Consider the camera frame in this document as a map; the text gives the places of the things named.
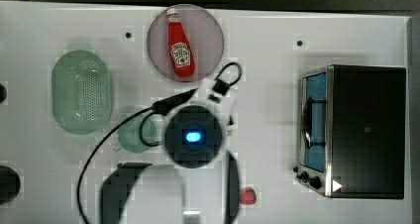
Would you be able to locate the grey round plate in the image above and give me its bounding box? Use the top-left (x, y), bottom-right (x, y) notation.
top-left (147, 4), bottom-right (224, 82)

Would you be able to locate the black round base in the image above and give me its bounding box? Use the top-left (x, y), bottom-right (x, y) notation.
top-left (0, 83), bottom-right (8, 104)
top-left (0, 166), bottom-right (21, 205)

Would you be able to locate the black round base upper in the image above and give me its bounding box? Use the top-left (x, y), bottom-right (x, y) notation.
top-left (0, 83), bottom-right (8, 104)

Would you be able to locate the red ketchup bottle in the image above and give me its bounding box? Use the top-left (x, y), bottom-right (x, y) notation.
top-left (166, 7), bottom-right (196, 77)

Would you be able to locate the black round base lower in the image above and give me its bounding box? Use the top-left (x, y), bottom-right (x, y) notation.
top-left (0, 166), bottom-right (21, 205)

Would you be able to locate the green perforated colander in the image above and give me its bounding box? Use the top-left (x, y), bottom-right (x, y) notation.
top-left (51, 42), bottom-right (114, 143)

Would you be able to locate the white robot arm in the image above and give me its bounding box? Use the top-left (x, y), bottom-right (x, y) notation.
top-left (99, 79), bottom-right (240, 224)

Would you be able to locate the pink red strawberry toy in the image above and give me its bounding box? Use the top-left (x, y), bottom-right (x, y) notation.
top-left (239, 187), bottom-right (258, 205)

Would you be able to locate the black toaster oven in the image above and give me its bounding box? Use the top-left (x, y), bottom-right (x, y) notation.
top-left (293, 64), bottom-right (406, 199)

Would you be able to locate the green mug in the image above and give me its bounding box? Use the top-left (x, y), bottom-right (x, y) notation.
top-left (113, 115), bottom-right (158, 154)

